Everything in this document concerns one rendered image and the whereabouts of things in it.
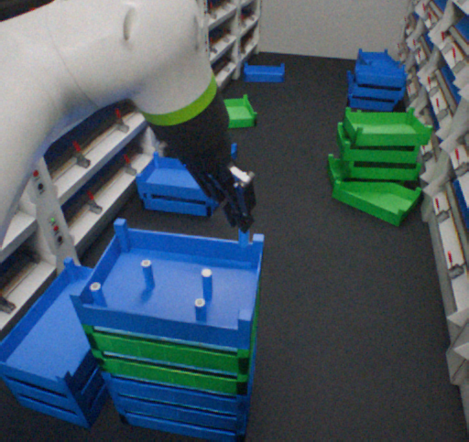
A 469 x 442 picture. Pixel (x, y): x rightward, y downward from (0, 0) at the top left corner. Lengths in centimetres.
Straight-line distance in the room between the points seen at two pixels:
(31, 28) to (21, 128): 13
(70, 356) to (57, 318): 12
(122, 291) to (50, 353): 32
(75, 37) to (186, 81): 10
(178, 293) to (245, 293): 13
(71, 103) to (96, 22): 8
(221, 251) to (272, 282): 54
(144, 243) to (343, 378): 64
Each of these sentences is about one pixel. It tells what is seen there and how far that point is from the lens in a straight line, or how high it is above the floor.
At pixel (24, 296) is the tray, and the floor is 11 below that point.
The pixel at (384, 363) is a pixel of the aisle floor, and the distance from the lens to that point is 119.
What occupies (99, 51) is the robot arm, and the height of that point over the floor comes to 88.
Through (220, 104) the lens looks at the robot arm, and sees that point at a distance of 44.
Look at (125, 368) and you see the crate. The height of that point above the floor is 27.
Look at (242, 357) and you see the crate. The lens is 69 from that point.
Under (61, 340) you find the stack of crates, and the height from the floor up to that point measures 16.
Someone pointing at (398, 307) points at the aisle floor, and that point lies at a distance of 133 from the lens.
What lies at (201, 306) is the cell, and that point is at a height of 47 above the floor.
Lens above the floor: 96
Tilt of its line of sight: 38 degrees down
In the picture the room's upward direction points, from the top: straight up
